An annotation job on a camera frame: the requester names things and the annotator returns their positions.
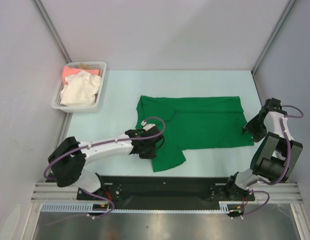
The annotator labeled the green t shirt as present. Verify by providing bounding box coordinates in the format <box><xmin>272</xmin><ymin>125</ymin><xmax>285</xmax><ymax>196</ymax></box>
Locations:
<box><xmin>136</xmin><ymin>95</ymin><xmax>254</xmax><ymax>172</ymax></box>

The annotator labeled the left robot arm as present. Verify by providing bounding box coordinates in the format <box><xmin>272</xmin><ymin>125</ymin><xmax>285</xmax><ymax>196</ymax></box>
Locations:
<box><xmin>43</xmin><ymin>124</ymin><xmax>244</xmax><ymax>200</ymax></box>

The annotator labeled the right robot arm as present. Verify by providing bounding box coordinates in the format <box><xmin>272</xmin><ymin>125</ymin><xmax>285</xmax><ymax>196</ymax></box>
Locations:
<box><xmin>225</xmin><ymin>98</ymin><xmax>303</xmax><ymax>201</ymax></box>

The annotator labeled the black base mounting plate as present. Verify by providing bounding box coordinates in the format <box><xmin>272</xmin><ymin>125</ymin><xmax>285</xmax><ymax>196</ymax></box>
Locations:
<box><xmin>46</xmin><ymin>174</ymin><xmax>287</xmax><ymax>204</ymax></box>

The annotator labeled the cream t shirt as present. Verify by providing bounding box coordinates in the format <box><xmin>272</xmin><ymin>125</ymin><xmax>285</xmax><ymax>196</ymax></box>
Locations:
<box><xmin>60</xmin><ymin>70</ymin><xmax>102</xmax><ymax>107</ymax></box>

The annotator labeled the brown t shirt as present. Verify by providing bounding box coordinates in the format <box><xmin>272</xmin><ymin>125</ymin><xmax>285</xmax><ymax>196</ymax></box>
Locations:
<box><xmin>77</xmin><ymin>63</ymin><xmax>103</xmax><ymax>77</ymax></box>

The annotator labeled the pink t shirt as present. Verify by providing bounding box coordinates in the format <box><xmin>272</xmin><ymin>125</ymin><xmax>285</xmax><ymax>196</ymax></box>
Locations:
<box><xmin>61</xmin><ymin>66</ymin><xmax>86</xmax><ymax>85</ymax></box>

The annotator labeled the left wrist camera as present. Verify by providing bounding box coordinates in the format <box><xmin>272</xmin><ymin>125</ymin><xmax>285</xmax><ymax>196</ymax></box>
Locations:
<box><xmin>141</xmin><ymin>120</ymin><xmax>156</xmax><ymax>132</ymax></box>

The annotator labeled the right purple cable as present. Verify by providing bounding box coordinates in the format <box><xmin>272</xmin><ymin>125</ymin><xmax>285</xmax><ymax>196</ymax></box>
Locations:
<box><xmin>229</xmin><ymin>105</ymin><xmax>305</xmax><ymax>220</ymax></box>

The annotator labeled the purple cable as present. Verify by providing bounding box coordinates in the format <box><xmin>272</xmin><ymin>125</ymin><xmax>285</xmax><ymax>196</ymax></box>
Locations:
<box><xmin>229</xmin><ymin>105</ymin><xmax>305</xmax><ymax>220</ymax></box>
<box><xmin>42</xmin><ymin>116</ymin><xmax>167</xmax><ymax>226</ymax></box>

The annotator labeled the slotted grey cable duct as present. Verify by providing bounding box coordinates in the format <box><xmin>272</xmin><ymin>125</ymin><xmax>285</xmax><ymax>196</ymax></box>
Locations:
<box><xmin>41</xmin><ymin>202</ymin><xmax>244</xmax><ymax>215</ymax></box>

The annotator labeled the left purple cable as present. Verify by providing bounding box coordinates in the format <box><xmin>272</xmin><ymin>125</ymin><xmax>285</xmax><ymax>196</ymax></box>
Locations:
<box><xmin>42</xmin><ymin>116</ymin><xmax>167</xmax><ymax>226</ymax></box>

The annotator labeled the right vertical aluminium post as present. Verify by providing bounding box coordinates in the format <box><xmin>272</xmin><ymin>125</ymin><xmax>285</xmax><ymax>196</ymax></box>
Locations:
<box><xmin>251</xmin><ymin>0</ymin><xmax>298</xmax><ymax>77</ymax></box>

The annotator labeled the vertical aluminium post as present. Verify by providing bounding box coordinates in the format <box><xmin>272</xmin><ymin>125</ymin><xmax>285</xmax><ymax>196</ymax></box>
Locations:
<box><xmin>251</xmin><ymin>0</ymin><xmax>298</xmax><ymax>77</ymax></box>
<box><xmin>31</xmin><ymin>0</ymin><xmax>72</xmax><ymax>63</ymax></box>

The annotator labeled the left vertical aluminium post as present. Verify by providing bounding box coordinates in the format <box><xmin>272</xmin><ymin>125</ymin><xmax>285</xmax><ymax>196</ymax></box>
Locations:
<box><xmin>31</xmin><ymin>0</ymin><xmax>72</xmax><ymax>63</ymax></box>

